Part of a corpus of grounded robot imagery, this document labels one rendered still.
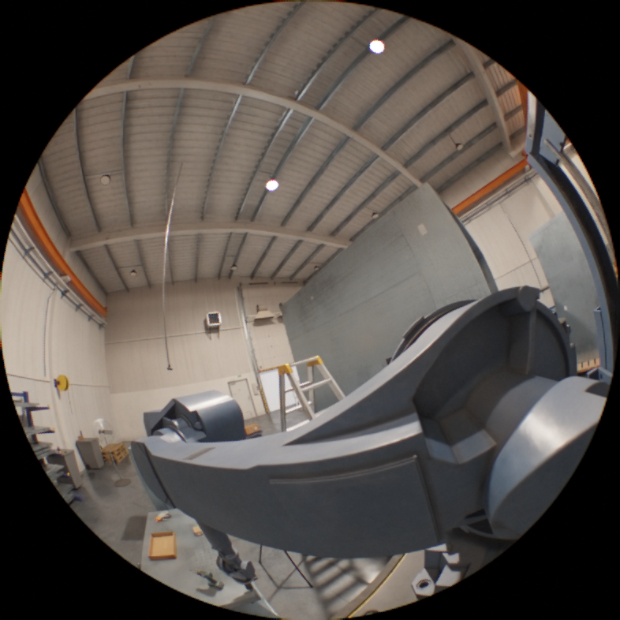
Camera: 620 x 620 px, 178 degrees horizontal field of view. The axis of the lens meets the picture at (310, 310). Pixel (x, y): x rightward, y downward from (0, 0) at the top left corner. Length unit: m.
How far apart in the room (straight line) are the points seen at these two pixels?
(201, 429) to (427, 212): 1.74
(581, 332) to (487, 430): 5.12
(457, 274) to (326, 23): 6.03
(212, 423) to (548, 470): 0.80
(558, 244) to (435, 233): 3.95
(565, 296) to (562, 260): 0.69
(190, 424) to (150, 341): 10.57
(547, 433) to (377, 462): 0.13
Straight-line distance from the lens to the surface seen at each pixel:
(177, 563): 2.50
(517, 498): 0.17
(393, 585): 0.78
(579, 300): 5.16
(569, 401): 0.17
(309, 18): 6.14
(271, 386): 11.57
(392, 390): 0.21
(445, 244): 1.46
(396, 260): 1.61
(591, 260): 0.99
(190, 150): 6.48
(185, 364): 10.82
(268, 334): 11.71
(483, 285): 1.39
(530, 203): 10.65
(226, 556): 1.51
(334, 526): 0.25
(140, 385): 11.24
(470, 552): 0.64
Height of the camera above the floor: 2.31
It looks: 14 degrees up
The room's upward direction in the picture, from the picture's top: 16 degrees counter-clockwise
